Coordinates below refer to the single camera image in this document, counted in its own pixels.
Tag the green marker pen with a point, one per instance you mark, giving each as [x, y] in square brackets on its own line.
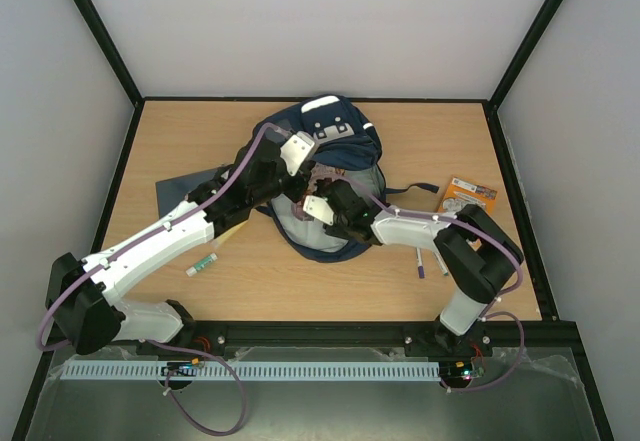
[441, 264]

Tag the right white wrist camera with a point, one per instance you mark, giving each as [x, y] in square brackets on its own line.
[319, 208]

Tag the black aluminium frame rail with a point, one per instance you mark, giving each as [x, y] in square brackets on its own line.
[380, 334]

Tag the orange illustrated paperback book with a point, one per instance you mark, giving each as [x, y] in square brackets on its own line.
[460, 193]

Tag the light blue slotted cable duct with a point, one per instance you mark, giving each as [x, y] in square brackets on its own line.
[249, 371]

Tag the purple marker pen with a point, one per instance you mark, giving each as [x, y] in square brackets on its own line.
[420, 264]

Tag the green white glue stick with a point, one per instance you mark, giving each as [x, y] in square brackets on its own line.
[201, 264]

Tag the pink illustrated paperback book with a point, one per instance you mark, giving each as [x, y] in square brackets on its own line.
[319, 173]

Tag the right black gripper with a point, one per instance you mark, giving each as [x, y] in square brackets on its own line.
[330, 193]

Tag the navy blue student backpack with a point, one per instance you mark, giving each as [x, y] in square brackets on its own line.
[346, 139]

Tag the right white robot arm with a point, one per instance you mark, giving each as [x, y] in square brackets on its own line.
[479, 256]

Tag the yellow highlighter marker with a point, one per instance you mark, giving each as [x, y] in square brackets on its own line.
[220, 239]

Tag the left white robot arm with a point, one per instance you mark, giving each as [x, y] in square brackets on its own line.
[88, 296]

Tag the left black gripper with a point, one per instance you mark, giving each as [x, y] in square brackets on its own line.
[305, 170]

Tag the dark blue hardcover book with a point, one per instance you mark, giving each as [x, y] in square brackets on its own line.
[170, 192]

